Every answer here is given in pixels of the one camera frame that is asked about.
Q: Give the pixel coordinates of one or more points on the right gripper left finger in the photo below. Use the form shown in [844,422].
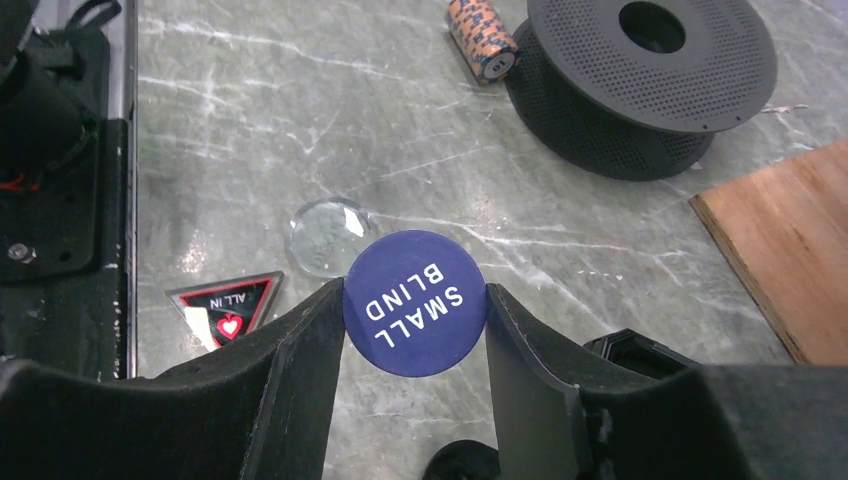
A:
[257,408]

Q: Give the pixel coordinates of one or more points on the blue small blind button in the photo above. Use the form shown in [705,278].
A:
[414,303]

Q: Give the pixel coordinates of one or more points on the wooden board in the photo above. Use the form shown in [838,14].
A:
[783,231]

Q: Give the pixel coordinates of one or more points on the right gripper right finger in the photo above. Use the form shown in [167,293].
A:
[563,412]

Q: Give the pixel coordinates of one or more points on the black poker set case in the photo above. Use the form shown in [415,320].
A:
[639,353]

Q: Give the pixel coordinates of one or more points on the black filament spool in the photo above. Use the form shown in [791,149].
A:
[637,90]

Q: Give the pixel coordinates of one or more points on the red black triangle token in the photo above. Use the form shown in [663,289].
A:
[218,313]

